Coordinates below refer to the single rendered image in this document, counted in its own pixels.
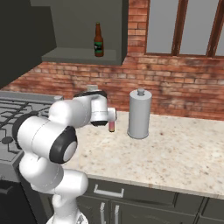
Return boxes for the brown framed window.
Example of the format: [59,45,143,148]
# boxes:
[144,0,224,59]

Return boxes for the dark green cabinet door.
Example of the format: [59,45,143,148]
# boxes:
[0,0,58,89]

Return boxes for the silver cupboard door handle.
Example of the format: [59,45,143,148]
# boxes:
[114,204,121,224]
[99,202,107,224]

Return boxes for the narrow dark green drawer front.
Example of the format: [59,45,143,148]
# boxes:
[203,197,224,221]

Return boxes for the black oven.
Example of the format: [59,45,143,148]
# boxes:
[0,174,49,224]

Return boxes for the silver drawer handle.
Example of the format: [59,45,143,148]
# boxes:
[93,184,125,199]

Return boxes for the grey cylindrical canister with knob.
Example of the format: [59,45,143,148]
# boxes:
[127,87,153,140]

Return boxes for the wide dark green drawer front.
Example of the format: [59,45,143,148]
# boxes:
[83,178,206,216]

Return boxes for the dark green cupboard door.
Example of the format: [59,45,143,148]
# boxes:
[74,194,109,224]
[109,200,197,224]

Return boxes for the grey gas hob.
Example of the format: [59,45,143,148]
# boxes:
[0,90,65,182]

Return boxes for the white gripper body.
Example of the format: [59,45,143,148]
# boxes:
[107,107,118,123]

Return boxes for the brown beer bottle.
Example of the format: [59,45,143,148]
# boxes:
[94,22,105,58]

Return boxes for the dark green open wall cabinet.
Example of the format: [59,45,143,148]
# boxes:
[29,0,130,67]

